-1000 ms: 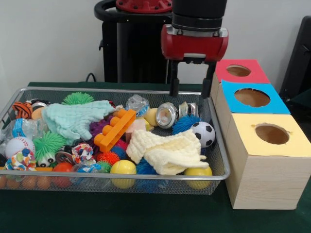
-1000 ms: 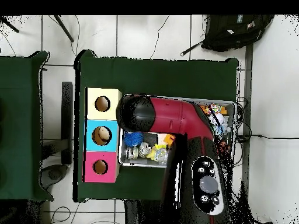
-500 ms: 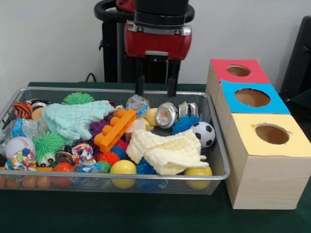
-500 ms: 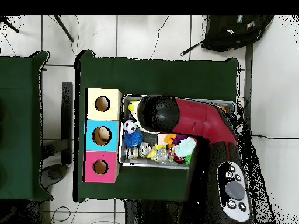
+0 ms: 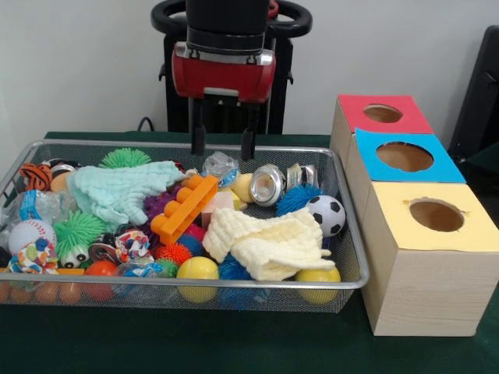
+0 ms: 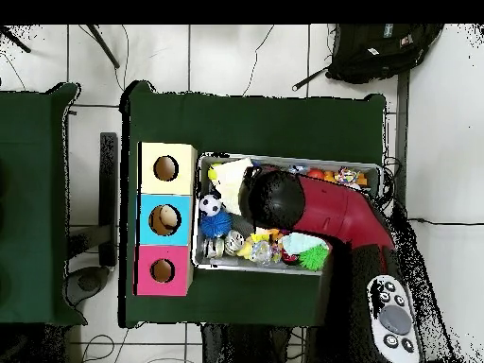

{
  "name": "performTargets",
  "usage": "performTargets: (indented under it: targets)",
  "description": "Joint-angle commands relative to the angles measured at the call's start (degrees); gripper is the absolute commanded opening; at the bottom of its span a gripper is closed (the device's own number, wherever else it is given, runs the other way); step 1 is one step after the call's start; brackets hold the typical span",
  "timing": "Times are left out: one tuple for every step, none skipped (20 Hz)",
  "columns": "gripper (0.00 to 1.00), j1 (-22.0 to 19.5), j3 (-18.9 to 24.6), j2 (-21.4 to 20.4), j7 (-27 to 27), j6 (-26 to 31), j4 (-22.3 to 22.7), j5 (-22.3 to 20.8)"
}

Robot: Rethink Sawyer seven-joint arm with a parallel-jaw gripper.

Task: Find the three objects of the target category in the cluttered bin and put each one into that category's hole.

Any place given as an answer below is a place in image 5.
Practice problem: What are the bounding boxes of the silver metal can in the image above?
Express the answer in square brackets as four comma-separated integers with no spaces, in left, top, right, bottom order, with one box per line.
[249,164,288,206]

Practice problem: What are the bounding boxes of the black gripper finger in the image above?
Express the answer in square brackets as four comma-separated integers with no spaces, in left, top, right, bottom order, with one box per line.
[189,97,207,155]
[240,101,260,161]

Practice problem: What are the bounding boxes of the wooden box three holes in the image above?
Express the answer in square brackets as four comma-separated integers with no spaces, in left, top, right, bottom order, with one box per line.
[329,93,499,337]

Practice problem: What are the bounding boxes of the black upright panel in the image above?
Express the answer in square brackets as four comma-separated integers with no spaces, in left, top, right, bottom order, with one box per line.
[447,25,499,159]

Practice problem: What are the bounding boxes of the cream waffle cloth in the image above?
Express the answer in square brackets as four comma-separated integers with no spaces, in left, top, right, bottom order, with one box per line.
[201,206,337,282]

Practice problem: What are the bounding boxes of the orange toy building block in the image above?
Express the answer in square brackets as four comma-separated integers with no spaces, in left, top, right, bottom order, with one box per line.
[150,174,219,246]

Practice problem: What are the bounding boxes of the plain yellow ball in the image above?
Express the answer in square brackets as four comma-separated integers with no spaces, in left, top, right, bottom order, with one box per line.
[295,266,342,305]

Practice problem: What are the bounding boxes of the dark green table cloth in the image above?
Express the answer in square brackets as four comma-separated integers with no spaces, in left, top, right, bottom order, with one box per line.
[464,142,499,167]
[0,131,499,374]

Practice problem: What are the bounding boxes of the yellow seamed ball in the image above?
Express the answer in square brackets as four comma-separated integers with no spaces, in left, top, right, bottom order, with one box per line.
[175,256,221,304]

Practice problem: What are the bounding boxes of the white baseball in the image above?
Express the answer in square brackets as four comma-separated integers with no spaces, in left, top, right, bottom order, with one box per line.
[7,219,58,256]

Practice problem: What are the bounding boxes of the yellow plush duck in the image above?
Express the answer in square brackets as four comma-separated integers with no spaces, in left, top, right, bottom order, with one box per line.
[230,173,257,203]

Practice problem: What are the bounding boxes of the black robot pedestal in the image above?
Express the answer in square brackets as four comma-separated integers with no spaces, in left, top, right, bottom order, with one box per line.
[150,0,313,136]

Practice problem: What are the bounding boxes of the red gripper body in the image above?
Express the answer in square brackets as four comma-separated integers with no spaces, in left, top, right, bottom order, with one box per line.
[171,41,277,105]

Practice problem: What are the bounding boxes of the black white soccer ball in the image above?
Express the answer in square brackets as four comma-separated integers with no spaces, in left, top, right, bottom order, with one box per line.
[307,194,347,238]

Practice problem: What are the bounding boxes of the green spiky ball with eyes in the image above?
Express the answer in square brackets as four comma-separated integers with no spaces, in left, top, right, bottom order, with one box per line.
[52,210,108,269]

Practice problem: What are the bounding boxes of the mint green waffle cloth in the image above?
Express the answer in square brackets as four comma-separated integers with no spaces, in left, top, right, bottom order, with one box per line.
[65,161,186,227]

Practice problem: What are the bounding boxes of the silver mesh bin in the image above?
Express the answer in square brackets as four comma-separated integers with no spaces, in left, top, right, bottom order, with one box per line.
[0,139,370,315]

